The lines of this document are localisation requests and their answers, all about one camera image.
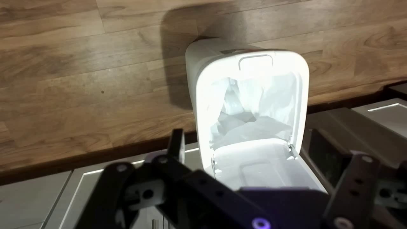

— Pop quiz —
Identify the grey cabinet door pair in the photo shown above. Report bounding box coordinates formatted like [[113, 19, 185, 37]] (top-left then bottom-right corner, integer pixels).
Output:
[[0, 141, 204, 229]]

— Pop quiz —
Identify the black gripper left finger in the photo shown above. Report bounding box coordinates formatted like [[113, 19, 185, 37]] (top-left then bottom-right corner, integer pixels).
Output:
[[75, 155, 272, 229]]

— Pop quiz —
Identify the white trash can lid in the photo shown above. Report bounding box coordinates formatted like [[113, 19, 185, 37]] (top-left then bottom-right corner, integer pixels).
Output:
[[201, 138, 325, 192]]

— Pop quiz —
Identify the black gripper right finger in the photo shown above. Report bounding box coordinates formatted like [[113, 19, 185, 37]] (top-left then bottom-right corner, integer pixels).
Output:
[[321, 154, 380, 229]]

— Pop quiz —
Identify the white trash can body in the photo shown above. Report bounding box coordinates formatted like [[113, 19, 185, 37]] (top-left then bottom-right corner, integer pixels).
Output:
[[184, 37, 310, 170]]

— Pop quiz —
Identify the white trash bag liner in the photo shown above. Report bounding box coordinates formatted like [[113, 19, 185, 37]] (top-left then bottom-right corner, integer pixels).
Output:
[[211, 74, 297, 149]]

